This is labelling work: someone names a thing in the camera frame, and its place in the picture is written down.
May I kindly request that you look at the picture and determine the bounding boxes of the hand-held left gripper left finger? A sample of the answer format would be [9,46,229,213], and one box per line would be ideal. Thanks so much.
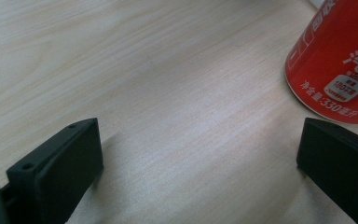
[7,117,104,224]

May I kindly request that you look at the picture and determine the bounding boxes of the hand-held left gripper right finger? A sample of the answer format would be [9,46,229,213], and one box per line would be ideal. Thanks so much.
[296,117,358,224]

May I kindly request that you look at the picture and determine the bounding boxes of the red soda can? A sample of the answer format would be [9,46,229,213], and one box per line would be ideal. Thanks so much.
[284,0,358,125]

